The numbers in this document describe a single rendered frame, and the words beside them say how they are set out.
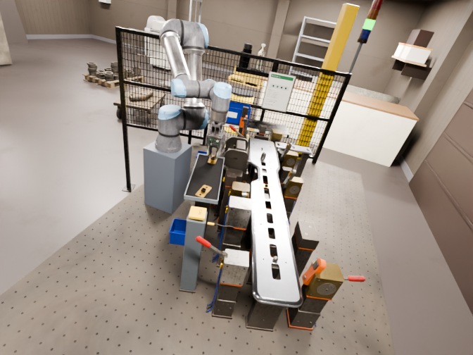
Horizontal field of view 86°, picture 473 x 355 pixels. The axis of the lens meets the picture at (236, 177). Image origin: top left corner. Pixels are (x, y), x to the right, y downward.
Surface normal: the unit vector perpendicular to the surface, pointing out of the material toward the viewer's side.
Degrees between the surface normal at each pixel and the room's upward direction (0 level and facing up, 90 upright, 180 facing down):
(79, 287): 0
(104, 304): 0
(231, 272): 90
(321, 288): 90
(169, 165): 90
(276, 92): 90
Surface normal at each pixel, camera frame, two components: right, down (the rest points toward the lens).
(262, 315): -0.04, 0.54
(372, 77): -0.32, 0.47
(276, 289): 0.18, -0.83
